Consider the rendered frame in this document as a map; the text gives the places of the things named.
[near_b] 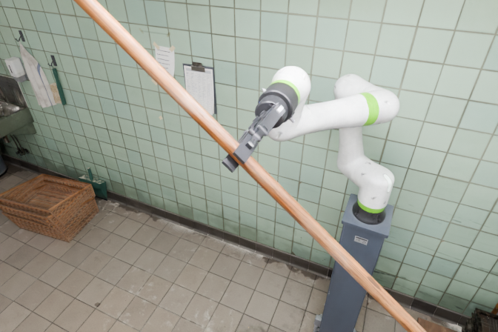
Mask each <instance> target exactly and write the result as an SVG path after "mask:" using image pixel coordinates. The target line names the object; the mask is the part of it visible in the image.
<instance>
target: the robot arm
mask: <svg viewBox="0 0 498 332"><path fill-rule="evenodd" d="M262 91H263V94H262V95H261V96H260V97H259V100H258V105H257V106H256V109H255V117H256V118H255V119H254V120H253V123H252V124H251V125H250V126H249V127H248V130H245V131H244V133H243V134H242V136H241V137H240V138H239V140H238V141H237V142H238V143H239V146H238V147H237V149H235V151H234V152H233V155H234V156H235V157H236V158H237V159H238V160H239V161H240V162H241V163H242V164H244V163H246V161H247V160H248V159H249V157H250V155H251V154H252V152H254V150H255V149H256V147H257V145H258V143H257V142H260V141H261V140H262V138H263V136H268V137H270V138H271V139H272V140H274V141H277V142H285V141H287V140H290V139H294V138H296V137H299V136H303V135H307V134H310V133H316V132H320V131H324V130H333V129H338V128H339V152H338V157H337V167H338V168H339V170H340V172H341V173H343V174H344V175H345V176H346V177H348V178H349V179H350V180H351V181H352V182H353V183H354V184H355V185H357V186H358V187H359V192H358V200H357V202H355V203H354V205H353V208H352V212H353V215H354V216H355V217H356V218H357V219H358V220H359V221H361V222H363V223H365V224H368V225H378V224H380V223H382V222H383V221H384V220H385V216H386V213H385V207H386V205H387V203H388V200H389V197H390V194H391V191H392V188H393V185H394V175H393V174H392V172H391V171H389V169H387V168H385V167H383V166H381V165H378V164H377V163H375V162H373V161H371V160H370V159H369V158H368V157H367V156H365V154H364V150H363V142H362V126H368V125H377V124H382V123H386V122H389V121H391V120H392V119H394V118H395V117H396V115H397V113H398V112H399V100H398V98H397V96H396V95H395V94H394V93H393V92H391V91H389V90H386V89H384V88H381V87H377V86H375V85H373V84H371V83H370V82H367V81H365V80H364V79H363V78H361V77H360V76H358V75H355V74H347V75H344V76H342V77H340V78H339V79H338V80H337V81H336V83H335V85H334V88H333V93H334V96H335V100H333V101H329V102H321V103H316V104H305V102H306V100H307V97H308V95H309V93H310V91H311V81H310V78H309V76H308V74H307V73H306V72H305V71H304V70H303V69H302V68H300V67H296V66H287V67H283V68H282V69H280V70H279V71H278V72H277V73H276V74H275V75H274V77H273V80H272V82H271V84H270V86H269V87H268V88H267V89H264V88H262ZM222 164H223V165H224V166H225V167H226V168H227V169H228V170H229V171H230V172H231V173H232V172H234V171H235V169H236V168H237V167H238V166H239V164H238V163H237V162H236V161H235V160H234V159H233V158H232V157H231V156H230V155H229V154H228V155H227V156H226V157H225V159H224V160H223V161H222Z"/></svg>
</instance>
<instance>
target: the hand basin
mask: <svg viewBox="0 0 498 332"><path fill-rule="evenodd" d="M0 99H1V100H0V139H1V138H3V140H4V142H5V143H9V142H12V139H13V141H14V142H15V144H16V147H17V150H18V151H17V152H16V154H17V155H18V154H19V155H20V156H23V155H25V154H26V153H30V151H29V150H28V149H27V148H25V149H24V148H23V147H21V145H20V143H19V141H18V139H17V138H16V136H15V135H21V134H35V133H36V129H35V127H34V125H33V122H34V120H33V117H32V115H31V112H30V110H29V107H28V105H27V102H26V100H25V97H24V95H23V92H22V91H21V88H20V86H19V83H18V82H17V81H16V80H15V79H14V78H12V77H8V76H3V75H0ZM3 100H4V101H3ZM11 102H12V103H11ZM14 103H15V104H14ZM22 105H23V106H22ZM12 135H13V136H14V137H15V139H16V141H17V142H18V143H19V146H20V148H21V149H20V148H19V147H18V145H17V143H16V141H15V139H14V138H13V136H12ZM10 136H11V137H12V139H11V138H10Z"/></svg>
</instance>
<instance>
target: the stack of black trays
mask: <svg viewBox="0 0 498 332"><path fill-rule="evenodd" d="M471 317H472V318H471V320H470V319H467V322H466V325H465V327H462V332H498V316H497V315H496V314H493V313H489V312H487V311H483V310H480V309H479V308H475V311H474V313H471Z"/></svg>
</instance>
